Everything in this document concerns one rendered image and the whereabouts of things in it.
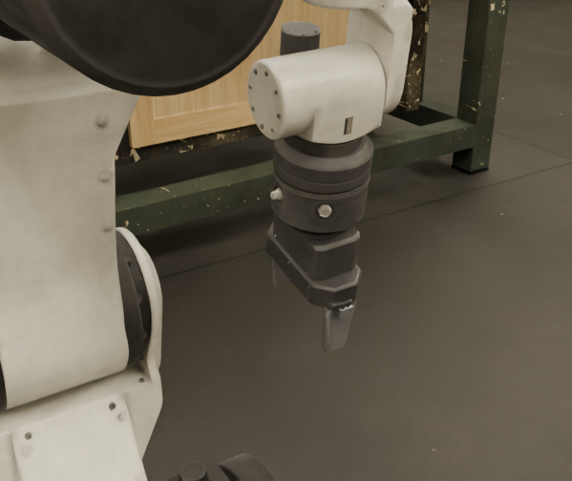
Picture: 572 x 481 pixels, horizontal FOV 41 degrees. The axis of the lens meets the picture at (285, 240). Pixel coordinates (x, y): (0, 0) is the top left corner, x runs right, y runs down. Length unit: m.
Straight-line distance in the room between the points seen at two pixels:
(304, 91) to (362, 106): 0.06
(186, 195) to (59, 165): 1.46
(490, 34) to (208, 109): 0.92
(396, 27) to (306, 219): 0.18
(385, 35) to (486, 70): 1.95
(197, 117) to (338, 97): 1.60
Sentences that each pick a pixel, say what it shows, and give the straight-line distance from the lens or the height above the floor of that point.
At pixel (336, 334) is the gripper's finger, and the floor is 0.55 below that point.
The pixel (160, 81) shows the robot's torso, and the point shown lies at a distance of 0.31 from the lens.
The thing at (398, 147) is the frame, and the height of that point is 0.17.
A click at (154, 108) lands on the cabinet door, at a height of 0.35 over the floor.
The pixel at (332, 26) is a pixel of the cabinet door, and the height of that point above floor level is 0.51.
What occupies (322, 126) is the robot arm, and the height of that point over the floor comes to 0.77.
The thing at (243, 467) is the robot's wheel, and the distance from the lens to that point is 1.12.
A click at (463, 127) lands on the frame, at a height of 0.18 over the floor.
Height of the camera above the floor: 0.97
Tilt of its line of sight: 27 degrees down
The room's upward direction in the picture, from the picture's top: straight up
